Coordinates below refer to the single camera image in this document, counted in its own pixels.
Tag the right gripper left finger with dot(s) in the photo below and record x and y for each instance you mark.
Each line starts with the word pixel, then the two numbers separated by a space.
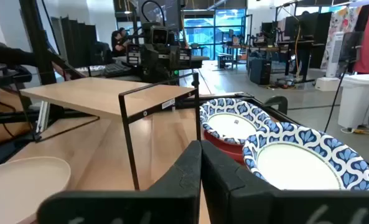
pixel 159 202

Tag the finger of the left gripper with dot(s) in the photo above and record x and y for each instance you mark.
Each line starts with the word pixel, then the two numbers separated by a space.
pixel 153 59
pixel 166 59

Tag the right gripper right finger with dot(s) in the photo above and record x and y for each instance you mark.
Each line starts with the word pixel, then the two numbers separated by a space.
pixel 249 205

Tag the blue patterned paper plate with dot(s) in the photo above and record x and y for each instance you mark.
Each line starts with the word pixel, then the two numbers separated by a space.
pixel 296 168
pixel 224 127

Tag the orange plastic plate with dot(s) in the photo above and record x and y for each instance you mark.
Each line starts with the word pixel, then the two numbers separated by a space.
pixel 223 148

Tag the beige plastic plate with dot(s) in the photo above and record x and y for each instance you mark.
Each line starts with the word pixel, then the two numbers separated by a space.
pixel 19 186

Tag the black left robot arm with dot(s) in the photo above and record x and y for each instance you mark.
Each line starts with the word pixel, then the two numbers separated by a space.
pixel 159 76

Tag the wooden shelf with black legs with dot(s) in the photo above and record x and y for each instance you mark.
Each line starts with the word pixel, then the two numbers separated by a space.
pixel 103 96

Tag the person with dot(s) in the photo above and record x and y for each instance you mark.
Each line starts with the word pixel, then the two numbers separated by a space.
pixel 117 43

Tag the black keyboard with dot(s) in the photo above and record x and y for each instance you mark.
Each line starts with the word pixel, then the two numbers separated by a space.
pixel 115 70

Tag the dark grey desk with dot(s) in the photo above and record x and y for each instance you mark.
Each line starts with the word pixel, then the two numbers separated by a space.
pixel 199 60

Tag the large black display screen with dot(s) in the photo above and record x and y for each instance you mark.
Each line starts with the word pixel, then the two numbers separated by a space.
pixel 171 15

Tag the black folding partition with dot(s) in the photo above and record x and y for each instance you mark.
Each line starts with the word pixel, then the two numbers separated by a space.
pixel 78 40

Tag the wooden table with equipment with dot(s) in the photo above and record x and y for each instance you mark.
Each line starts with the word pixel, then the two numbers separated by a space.
pixel 243 46

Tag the black computer tower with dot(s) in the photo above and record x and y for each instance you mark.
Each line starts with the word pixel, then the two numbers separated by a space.
pixel 260 71

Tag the black table clamp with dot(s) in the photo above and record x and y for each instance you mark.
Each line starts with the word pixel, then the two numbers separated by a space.
pixel 279 101

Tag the black workbench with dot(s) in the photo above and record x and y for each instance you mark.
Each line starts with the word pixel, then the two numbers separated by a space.
pixel 296 43

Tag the white low box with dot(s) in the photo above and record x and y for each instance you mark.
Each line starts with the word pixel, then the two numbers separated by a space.
pixel 327 84

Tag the white plastic bin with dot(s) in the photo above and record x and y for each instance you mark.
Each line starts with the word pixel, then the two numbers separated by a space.
pixel 358 102

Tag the white tower fan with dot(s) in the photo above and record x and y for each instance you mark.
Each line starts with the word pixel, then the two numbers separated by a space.
pixel 335 53

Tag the floral patterned cloth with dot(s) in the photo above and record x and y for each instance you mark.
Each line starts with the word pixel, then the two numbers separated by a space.
pixel 346 21

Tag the black office chair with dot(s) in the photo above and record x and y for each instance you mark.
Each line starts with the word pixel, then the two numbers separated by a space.
pixel 350 46

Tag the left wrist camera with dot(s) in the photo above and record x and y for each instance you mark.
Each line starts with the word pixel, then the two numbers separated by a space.
pixel 159 35

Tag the blue glass window wall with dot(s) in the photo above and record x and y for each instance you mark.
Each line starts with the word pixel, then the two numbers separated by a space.
pixel 203 34

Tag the black rig post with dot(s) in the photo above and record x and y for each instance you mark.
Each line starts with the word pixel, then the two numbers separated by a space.
pixel 36 40

